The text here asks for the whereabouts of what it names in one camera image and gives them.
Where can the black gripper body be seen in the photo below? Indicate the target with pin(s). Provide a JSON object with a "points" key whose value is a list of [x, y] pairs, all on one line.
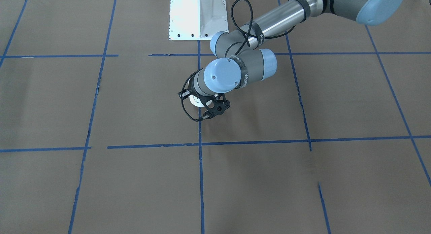
{"points": [[200, 100]]}

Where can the white smiley mug black handle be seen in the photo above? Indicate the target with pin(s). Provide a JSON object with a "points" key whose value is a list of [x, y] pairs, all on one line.
{"points": [[201, 101]]}

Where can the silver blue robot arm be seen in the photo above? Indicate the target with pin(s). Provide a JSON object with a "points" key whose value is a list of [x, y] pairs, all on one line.
{"points": [[241, 60]]}

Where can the brown paper table cover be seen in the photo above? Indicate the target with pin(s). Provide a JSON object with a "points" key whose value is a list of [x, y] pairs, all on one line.
{"points": [[94, 139]]}

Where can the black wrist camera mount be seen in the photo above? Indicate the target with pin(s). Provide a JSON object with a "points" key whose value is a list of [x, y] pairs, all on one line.
{"points": [[216, 105]]}

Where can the white pedestal column with base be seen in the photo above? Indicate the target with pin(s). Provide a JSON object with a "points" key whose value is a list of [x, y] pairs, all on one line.
{"points": [[196, 19]]}

